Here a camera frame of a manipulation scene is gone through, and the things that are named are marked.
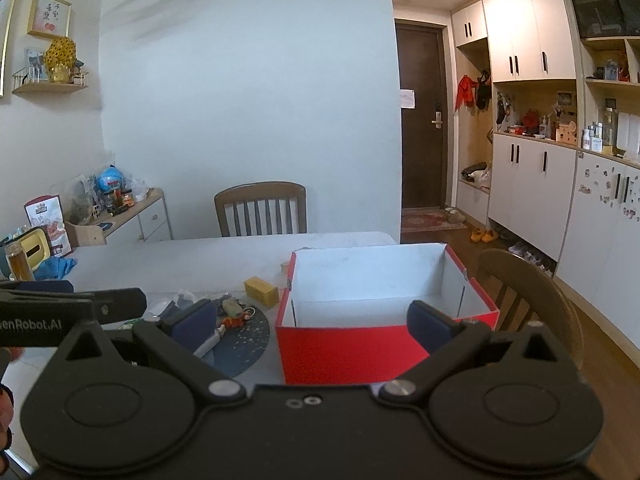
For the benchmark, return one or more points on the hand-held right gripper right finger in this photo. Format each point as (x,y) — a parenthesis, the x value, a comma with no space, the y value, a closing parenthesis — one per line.
(425,322)

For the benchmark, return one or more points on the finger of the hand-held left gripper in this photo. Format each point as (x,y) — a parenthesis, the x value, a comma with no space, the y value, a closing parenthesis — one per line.
(117,304)
(35,286)

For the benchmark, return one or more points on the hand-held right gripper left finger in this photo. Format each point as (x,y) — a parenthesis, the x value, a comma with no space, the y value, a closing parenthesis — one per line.
(192,320)

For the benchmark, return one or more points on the white orange small packet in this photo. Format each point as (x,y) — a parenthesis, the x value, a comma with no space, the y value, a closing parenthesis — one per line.
(212,340)

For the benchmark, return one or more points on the black crinkled packet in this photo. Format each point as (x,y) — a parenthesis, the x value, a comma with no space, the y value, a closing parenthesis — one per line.
(220,304)

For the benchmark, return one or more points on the orange red toy figure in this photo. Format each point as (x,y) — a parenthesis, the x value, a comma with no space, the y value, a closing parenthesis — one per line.
(234,321)

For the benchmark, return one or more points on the small yellow carton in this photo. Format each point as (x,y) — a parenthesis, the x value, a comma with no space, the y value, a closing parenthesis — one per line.
(261,291)

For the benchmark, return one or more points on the red cardboard box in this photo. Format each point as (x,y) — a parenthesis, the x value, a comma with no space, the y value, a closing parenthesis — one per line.
(345,350)

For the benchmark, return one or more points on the person's left hand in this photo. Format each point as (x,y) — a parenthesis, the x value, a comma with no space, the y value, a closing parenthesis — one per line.
(5,410)

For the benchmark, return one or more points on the blue cloth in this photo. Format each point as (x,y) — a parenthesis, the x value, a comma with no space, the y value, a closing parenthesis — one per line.
(55,269)

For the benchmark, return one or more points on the amber jar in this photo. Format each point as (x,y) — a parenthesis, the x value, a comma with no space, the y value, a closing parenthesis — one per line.
(19,262)

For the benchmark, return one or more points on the yellow tissue box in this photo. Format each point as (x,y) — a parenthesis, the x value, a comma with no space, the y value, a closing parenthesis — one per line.
(36,250)

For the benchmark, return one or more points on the round dark speckled placemat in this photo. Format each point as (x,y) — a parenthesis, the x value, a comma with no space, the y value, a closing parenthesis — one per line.
(245,350)

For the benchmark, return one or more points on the red white snack bag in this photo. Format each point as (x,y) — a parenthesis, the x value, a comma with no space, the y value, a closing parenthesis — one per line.
(47,220)

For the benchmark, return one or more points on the wooden white sideboard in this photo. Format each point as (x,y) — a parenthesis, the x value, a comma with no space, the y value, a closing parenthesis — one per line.
(145,222)

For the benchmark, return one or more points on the orange slipper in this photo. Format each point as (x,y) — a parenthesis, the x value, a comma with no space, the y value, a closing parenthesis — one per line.
(491,235)
(476,235)

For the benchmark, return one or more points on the patterned door mat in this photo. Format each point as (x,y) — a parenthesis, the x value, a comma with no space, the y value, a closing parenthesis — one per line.
(425,220)

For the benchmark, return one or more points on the toy cars and jars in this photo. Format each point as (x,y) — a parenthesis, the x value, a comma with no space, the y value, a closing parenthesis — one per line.
(122,201)

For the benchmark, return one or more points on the small wooden cylinder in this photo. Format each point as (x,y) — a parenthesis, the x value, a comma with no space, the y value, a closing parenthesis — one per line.
(285,266)

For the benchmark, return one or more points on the beige plush slippers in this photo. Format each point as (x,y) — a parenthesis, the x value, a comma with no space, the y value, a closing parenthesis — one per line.
(454,216)

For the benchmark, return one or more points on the wooden round-back chair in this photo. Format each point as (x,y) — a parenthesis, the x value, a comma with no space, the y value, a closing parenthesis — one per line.
(530,285)

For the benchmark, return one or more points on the row of sneakers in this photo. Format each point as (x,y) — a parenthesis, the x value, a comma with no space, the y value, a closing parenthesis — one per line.
(532,256)

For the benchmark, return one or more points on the wooden slat-back chair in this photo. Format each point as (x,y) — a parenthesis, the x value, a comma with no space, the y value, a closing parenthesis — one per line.
(260,200)

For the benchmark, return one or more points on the dark bag in niche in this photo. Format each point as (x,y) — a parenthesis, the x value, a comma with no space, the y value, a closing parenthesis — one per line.
(475,172)

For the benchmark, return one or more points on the dark brown door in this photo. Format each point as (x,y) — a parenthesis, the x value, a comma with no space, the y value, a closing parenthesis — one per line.
(425,160)

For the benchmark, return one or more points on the small photo card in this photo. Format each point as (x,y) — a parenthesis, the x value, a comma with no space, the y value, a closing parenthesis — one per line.
(35,65)

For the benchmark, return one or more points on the white paper notice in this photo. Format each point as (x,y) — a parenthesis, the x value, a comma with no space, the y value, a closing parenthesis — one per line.
(407,99)

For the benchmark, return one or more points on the red trinkets on counter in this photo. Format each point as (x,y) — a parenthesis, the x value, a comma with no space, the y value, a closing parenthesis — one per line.
(529,122)

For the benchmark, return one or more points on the hanging keys and trinkets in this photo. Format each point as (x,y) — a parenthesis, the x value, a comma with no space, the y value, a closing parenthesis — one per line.
(501,109)

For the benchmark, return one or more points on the gold ornament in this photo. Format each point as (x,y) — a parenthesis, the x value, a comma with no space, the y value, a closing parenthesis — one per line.
(61,60)

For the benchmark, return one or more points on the red hanging garment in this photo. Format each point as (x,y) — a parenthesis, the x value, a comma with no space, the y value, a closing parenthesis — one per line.
(465,91)

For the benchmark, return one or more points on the small cardboard box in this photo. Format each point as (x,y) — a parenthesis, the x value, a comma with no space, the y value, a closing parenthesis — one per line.
(566,134)

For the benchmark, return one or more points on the black hanging bag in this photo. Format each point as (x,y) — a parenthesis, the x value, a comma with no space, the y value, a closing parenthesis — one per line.
(482,92)

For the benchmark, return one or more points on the small white bottles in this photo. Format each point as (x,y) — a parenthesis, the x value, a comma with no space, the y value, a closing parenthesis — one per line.
(594,139)

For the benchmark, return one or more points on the large gold framed picture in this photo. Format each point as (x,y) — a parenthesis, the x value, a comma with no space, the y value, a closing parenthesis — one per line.
(6,35)

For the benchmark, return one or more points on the tall clear bottle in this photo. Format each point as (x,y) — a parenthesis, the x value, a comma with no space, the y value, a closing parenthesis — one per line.
(608,127)

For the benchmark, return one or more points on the small gold framed picture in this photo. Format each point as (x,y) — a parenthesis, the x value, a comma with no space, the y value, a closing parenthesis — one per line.
(49,15)

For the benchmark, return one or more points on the white plastic container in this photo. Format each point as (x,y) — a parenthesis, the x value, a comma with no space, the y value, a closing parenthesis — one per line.
(627,132)

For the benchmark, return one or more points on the wooden wall shelf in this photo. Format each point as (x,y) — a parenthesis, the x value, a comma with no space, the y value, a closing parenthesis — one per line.
(50,87)

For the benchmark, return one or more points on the white wall cabinet unit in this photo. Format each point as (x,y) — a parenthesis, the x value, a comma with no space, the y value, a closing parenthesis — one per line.
(530,35)

